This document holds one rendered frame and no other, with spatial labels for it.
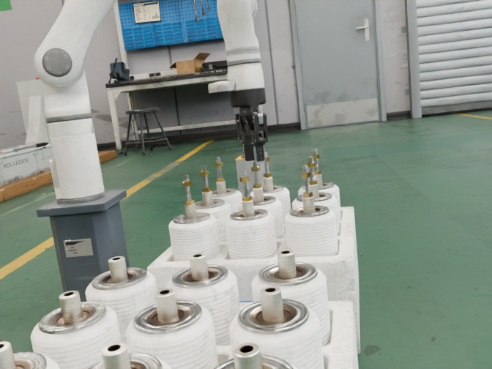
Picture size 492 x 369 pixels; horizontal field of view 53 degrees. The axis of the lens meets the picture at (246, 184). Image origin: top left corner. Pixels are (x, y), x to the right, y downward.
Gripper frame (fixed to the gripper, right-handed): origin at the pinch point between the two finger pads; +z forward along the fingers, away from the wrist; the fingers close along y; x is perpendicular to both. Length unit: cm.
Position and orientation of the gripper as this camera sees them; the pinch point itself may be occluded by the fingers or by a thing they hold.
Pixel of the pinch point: (254, 156)
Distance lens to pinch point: 105.5
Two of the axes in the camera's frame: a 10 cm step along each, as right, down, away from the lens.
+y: -3.1, -1.4, 9.4
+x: -9.4, 1.6, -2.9
